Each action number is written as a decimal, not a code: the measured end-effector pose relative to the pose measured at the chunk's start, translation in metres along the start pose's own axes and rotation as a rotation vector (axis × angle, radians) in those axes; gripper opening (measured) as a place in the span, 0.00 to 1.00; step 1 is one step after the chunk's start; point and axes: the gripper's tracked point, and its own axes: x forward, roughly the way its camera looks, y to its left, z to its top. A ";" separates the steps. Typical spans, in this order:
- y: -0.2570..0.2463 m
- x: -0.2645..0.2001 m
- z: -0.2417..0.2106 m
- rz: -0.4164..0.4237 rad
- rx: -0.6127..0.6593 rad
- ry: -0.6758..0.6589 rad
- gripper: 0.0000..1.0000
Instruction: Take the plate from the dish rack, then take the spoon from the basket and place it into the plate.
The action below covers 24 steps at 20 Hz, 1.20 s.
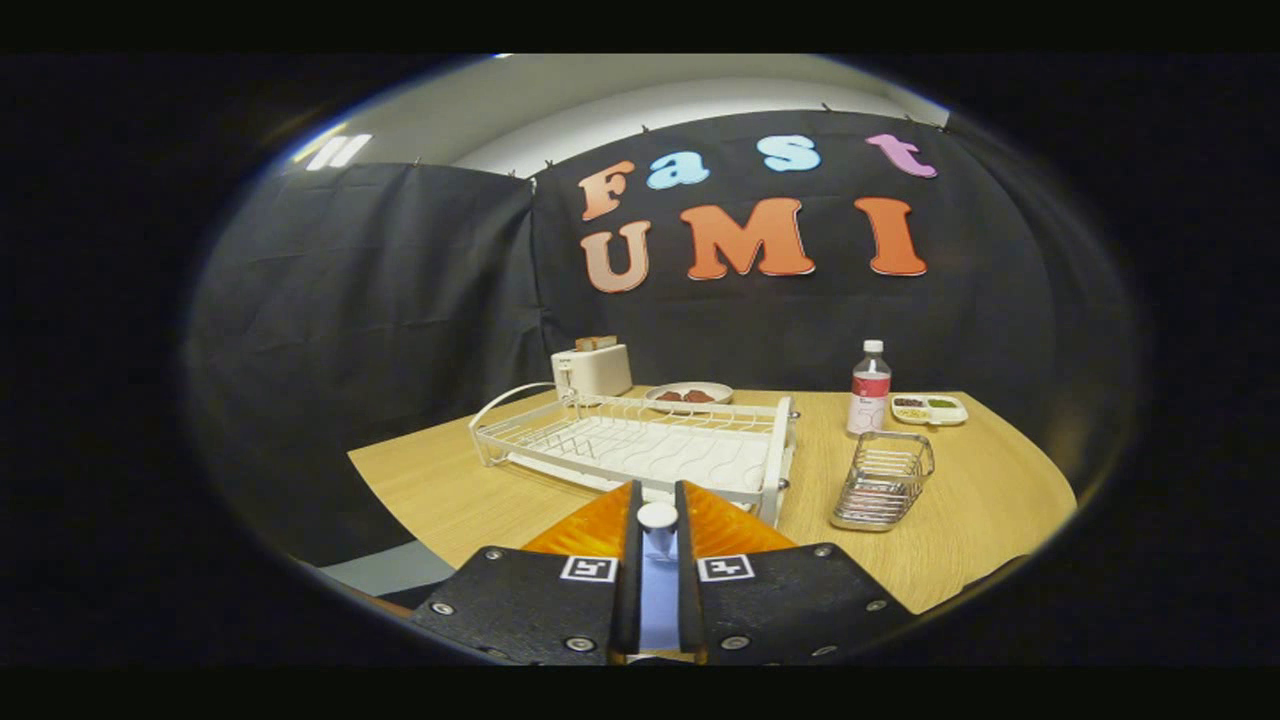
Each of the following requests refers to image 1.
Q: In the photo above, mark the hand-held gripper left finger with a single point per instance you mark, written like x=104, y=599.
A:
x=628, y=590

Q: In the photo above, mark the light blue plate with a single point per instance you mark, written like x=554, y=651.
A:
x=659, y=605

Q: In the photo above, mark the grey spoon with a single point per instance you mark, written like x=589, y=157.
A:
x=657, y=517

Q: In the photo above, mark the ceiling light panel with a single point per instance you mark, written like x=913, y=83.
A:
x=337, y=152

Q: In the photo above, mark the white divided food tray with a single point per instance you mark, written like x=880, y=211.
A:
x=930, y=409

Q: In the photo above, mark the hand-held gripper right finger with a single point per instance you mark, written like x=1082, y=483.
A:
x=688, y=590

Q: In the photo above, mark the clear bottle red label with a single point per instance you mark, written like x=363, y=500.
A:
x=869, y=395

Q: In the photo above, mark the white toaster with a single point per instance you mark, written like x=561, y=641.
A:
x=595, y=372

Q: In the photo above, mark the white plate with meat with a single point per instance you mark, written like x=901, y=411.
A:
x=690, y=388

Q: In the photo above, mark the black backdrop cloth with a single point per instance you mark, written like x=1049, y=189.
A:
x=380, y=320

